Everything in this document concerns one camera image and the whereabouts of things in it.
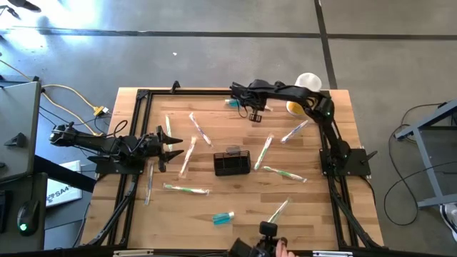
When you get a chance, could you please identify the blue-green toothbrush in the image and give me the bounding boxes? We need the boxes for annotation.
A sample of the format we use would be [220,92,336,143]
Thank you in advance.
[253,133,275,171]

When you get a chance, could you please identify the silver metal bracket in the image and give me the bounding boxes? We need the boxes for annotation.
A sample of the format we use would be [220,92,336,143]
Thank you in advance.
[113,249,155,257]
[312,251,354,257]

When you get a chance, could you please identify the blue-grey metal table frame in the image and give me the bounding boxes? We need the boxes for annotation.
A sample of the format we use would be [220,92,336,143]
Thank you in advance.
[394,99,457,210]

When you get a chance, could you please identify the black desk crossbar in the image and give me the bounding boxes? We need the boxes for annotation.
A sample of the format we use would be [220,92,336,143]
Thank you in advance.
[34,155,97,193]

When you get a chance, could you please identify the white printed cardboard box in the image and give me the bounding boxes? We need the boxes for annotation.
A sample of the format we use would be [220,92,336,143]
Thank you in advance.
[45,160,84,208]

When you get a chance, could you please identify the light blue toothbrush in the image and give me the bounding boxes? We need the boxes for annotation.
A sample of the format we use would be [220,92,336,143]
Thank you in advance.
[280,119,310,145]

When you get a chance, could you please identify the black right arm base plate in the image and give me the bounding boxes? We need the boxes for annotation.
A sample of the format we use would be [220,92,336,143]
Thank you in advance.
[319,148,378,178]

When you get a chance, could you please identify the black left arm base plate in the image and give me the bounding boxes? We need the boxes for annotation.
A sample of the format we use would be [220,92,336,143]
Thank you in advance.
[87,144,147,176]

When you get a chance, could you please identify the pale grey wrapped toothbrush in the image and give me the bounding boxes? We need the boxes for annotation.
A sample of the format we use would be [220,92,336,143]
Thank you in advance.
[144,161,155,206]

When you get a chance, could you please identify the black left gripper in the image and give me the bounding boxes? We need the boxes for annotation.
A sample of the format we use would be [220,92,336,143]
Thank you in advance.
[134,125,185,173]

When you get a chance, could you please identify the grey side desk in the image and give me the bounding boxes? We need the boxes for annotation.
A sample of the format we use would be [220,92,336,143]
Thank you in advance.
[0,74,49,253]

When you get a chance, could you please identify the orange toothbrush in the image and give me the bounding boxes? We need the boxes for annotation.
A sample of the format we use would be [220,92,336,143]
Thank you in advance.
[178,136,198,179]

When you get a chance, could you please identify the black stand leg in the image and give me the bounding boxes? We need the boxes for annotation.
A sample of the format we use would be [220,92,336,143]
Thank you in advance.
[0,5,21,21]
[7,0,42,13]

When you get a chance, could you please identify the person's hand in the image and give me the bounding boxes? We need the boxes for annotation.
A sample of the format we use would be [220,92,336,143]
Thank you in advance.
[274,241,297,257]

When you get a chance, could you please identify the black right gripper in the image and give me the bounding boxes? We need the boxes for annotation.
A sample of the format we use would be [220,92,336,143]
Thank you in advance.
[230,80,278,124]

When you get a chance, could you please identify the black keyboard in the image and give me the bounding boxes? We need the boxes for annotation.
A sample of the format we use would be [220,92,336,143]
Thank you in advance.
[0,191,11,233]

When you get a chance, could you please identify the yellow wipes canister white lid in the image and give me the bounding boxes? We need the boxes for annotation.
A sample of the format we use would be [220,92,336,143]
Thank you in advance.
[285,72,323,117]

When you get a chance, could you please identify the black computer mouse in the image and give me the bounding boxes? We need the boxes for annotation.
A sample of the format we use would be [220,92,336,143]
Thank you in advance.
[16,199,41,237]

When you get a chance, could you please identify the person's white shoe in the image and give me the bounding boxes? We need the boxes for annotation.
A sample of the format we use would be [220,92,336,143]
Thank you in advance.
[439,203,457,243]

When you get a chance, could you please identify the black wire caddy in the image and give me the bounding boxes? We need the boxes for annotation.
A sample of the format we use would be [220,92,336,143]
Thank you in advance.
[213,145,252,177]

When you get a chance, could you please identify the black floor cable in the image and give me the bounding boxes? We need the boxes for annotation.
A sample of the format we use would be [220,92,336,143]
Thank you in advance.
[387,102,447,168]
[383,160,457,227]

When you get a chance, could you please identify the black aluminium table frame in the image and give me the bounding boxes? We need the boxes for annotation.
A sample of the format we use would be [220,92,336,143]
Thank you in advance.
[82,80,386,257]

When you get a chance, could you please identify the black plastic bracket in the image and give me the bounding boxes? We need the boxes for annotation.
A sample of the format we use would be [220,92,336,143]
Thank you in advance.
[4,132,28,148]

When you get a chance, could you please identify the yellow network cable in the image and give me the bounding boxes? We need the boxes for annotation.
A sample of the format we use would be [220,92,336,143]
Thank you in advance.
[43,92,98,136]
[41,84,110,117]
[0,59,33,82]

